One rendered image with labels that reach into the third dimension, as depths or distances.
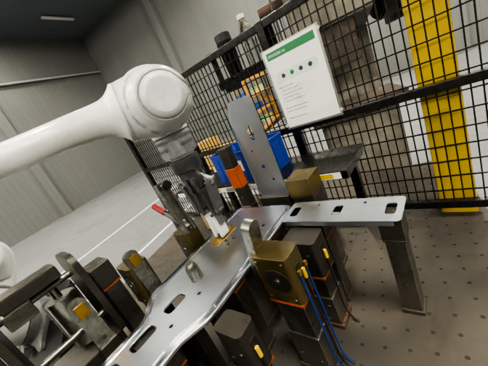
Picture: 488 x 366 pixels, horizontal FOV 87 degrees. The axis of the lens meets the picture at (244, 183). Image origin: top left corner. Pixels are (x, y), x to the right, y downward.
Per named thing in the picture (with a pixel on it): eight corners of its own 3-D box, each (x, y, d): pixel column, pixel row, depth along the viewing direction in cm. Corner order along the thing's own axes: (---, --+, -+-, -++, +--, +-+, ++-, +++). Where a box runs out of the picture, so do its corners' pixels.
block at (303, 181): (342, 273, 85) (307, 178, 74) (319, 270, 91) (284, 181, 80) (348, 256, 91) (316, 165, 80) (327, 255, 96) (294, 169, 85)
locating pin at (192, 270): (200, 288, 61) (186, 267, 59) (192, 286, 63) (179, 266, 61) (208, 278, 63) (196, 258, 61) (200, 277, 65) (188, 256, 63)
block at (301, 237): (357, 335, 66) (324, 246, 57) (314, 322, 74) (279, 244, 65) (363, 311, 71) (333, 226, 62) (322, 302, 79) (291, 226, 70)
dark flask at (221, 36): (239, 73, 112) (221, 30, 107) (226, 80, 117) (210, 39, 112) (247, 70, 117) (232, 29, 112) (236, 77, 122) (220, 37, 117)
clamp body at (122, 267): (193, 369, 76) (125, 272, 65) (173, 356, 83) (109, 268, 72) (207, 348, 81) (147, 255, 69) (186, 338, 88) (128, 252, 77)
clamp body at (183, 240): (232, 320, 87) (183, 235, 76) (213, 313, 93) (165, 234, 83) (242, 304, 91) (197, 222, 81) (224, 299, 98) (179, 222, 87)
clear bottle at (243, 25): (260, 62, 105) (240, 10, 99) (248, 69, 109) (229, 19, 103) (267, 59, 109) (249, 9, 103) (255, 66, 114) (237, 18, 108)
